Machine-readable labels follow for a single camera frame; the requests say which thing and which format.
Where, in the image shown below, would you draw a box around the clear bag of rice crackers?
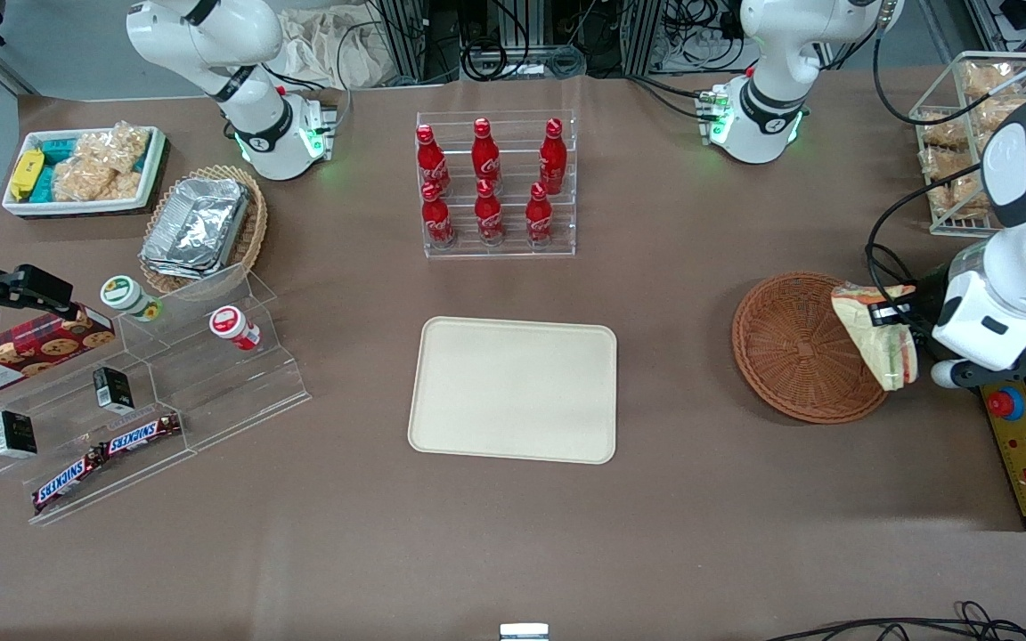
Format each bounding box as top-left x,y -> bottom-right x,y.
106,120 -> 152,176
53,134 -> 142,203

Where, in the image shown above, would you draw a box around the bagged pastry snack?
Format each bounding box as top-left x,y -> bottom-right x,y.
921,110 -> 973,150
961,61 -> 1017,101
945,169 -> 997,221

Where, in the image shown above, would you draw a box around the light wicker basket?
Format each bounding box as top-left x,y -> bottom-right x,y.
140,164 -> 269,296

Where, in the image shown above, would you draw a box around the beige crumpled cloth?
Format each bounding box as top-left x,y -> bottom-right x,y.
277,7 -> 391,91

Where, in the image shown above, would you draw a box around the white rectangular bin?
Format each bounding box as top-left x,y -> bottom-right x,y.
2,125 -> 167,218

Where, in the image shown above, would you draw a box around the brown round wicker basket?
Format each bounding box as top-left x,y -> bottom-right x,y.
732,272 -> 893,425

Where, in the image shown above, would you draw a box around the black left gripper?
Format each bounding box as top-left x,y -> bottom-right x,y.
867,274 -> 959,345

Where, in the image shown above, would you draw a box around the beige plastic tray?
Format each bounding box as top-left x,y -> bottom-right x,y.
407,316 -> 619,466

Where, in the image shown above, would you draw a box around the small black carton box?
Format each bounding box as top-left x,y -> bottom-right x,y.
92,366 -> 135,413
0,410 -> 38,460

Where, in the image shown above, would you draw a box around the red Coca-Cola bottle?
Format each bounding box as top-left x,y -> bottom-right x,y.
539,118 -> 568,194
525,183 -> 556,247
471,118 -> 502,184
474,178 -> 506,247
415,123 -> 451,193
421,181 -> 457,249

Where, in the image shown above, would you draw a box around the clear acrylic stepped stand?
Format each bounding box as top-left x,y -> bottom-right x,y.
0,338 -> 199,527
117,263 -> 312,455

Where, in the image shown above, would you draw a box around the clear acrylic bottle rack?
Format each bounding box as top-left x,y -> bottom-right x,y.
415,110 -> 578,260

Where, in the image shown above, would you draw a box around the Walkers red tartan cookie box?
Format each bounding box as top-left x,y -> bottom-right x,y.
0,304 -> 117,401

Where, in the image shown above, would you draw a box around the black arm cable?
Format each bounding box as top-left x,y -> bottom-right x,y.
865,163 -> 988,305

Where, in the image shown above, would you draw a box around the green lidded yogurt cup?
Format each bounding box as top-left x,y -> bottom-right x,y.
101,275 -> 163,322

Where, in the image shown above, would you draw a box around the white wire basket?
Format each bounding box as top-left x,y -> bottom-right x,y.
909,51 -> 1026,238

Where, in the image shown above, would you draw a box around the silver foil container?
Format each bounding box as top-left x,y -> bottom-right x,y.
141,175 -> 252,280

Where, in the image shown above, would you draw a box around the red lidded yogurt cup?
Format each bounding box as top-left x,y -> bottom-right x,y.
209,305 -> 262,352

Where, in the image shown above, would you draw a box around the yellow snack packet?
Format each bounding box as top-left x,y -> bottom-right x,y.
9,149 -> 45,202

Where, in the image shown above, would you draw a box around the black floor cables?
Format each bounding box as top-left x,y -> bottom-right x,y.
762,601 -> 1026,641

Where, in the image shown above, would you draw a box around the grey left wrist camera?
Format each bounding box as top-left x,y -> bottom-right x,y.
929,356 -> 982,390

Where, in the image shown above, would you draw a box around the coiled black cables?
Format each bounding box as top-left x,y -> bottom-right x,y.
458,36 -> 587,83

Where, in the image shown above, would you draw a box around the sandwich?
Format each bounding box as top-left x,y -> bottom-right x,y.
832,281 -> 920,394

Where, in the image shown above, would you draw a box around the Snickers chocolate bar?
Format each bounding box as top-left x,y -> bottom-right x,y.
103,413 -> 183,458
31,448 -> 107,514

